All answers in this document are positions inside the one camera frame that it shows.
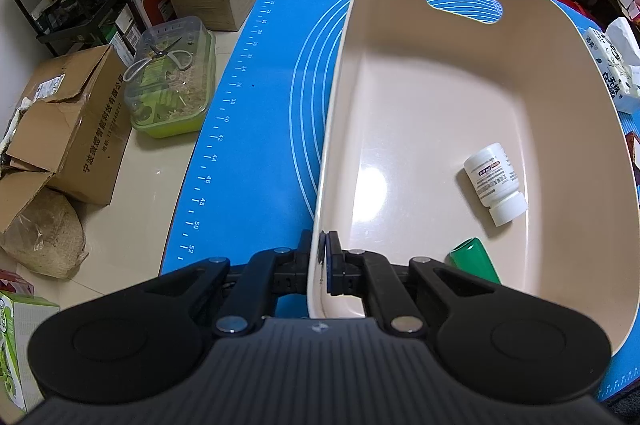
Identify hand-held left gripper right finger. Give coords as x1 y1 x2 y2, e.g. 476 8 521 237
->
320 230 502 337

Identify beige plastic basin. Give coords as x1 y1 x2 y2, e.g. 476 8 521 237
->
306 0 640 356

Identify grey-handled scissors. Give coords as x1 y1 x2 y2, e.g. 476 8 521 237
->
124 36 193 82

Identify clear bag of sawdust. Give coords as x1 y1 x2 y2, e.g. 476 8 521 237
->
0 190 90 280

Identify red packet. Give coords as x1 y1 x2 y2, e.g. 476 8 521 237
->
0 270 36 297

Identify green carton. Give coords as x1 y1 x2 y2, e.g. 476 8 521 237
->
0 290 61 413

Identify white medicine bottle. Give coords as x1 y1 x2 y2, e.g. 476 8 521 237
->
462 143 529 227

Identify green cylinder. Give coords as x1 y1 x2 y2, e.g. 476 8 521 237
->
447 237 502 286

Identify open brown cardboard box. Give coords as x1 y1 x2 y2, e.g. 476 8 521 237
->
0 44 133 236

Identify white tissue pack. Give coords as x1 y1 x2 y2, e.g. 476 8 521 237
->
582 17 640 114

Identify blue silicone mat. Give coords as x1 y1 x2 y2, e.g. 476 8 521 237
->
159 0 640 406

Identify white foam piece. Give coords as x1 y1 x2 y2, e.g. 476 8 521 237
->
0 97 36 158

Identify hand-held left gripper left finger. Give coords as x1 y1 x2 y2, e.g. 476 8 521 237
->
144 230 313 337

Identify green clear-lidded plastic container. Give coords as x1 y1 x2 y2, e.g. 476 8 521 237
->
122 16 217 140

